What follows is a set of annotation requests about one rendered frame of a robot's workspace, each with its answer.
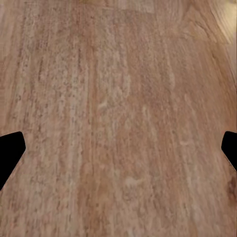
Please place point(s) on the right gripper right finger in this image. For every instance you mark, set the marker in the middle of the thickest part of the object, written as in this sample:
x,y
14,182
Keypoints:
x,y
229,147

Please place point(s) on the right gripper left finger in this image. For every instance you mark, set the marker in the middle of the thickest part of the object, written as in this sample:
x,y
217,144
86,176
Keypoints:
x,y
12,147

